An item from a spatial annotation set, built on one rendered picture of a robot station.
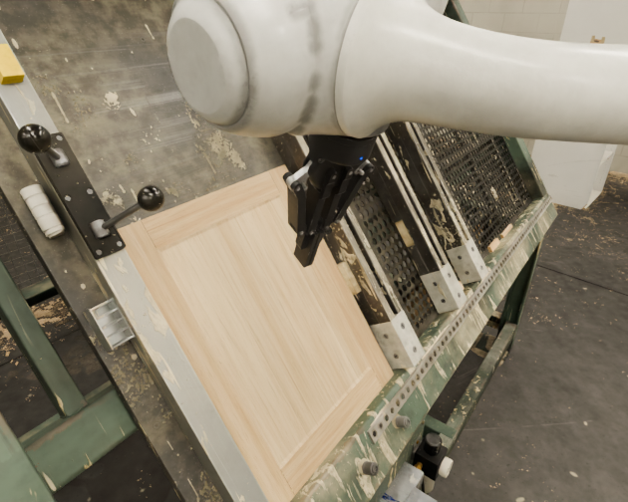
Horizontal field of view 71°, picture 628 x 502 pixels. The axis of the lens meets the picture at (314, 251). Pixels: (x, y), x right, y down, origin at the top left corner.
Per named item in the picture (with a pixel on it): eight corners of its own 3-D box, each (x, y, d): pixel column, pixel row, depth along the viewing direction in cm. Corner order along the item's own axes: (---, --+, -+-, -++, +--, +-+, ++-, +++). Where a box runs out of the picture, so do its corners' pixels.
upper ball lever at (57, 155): (55, 176, 67) (22, 154, 54) (42, 153, 66) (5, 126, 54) (79, 166, 68) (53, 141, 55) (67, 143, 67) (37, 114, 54)
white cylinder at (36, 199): (17, 194, 66) (45, 241, 66) (21, 187, 63) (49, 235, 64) (38, 188, 68) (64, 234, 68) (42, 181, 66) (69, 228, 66)
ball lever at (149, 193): (92, 246, 66) (159, 205, 62) (79, 223, 65) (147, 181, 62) (109, 241, 69) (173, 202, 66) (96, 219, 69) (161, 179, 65)
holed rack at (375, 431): (373, 443, 92) (375, 443, 92) (366, 431, 92) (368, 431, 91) (551, 200, 207) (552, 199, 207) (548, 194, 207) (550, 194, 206)
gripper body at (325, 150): (356, 97, 53) (336, 159, 59) (298, 105, 48) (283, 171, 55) (397, 131, 49) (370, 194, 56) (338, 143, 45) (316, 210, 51)
